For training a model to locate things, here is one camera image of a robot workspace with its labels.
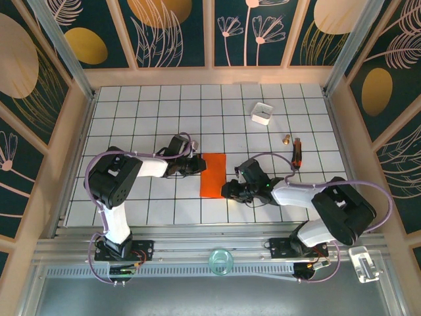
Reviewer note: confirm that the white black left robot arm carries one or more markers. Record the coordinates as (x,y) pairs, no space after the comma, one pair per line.
(115,184)

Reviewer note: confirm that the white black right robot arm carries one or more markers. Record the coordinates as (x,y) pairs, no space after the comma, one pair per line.
(342,210)

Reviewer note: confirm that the white square container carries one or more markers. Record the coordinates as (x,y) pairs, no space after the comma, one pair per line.
(261,121)

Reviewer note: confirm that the clear green glass cup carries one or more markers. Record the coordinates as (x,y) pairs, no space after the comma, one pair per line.
(221,261)

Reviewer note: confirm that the clear acrylic holder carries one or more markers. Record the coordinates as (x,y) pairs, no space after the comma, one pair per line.
(363,263)

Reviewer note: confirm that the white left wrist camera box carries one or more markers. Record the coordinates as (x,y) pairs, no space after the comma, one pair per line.
(195,145)

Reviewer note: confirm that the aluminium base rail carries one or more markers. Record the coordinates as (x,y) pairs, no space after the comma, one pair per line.
(197,243)

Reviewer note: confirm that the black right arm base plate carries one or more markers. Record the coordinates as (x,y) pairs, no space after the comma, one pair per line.
(279,248)

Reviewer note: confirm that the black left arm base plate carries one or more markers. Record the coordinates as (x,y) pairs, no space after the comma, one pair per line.
(144,250)

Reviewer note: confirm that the aluminium table side rail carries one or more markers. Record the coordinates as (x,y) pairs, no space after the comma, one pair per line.
(74,164)
(348,148)

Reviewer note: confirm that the aluminium frame post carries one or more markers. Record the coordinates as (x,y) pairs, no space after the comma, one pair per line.
(62,46)
(355,39)

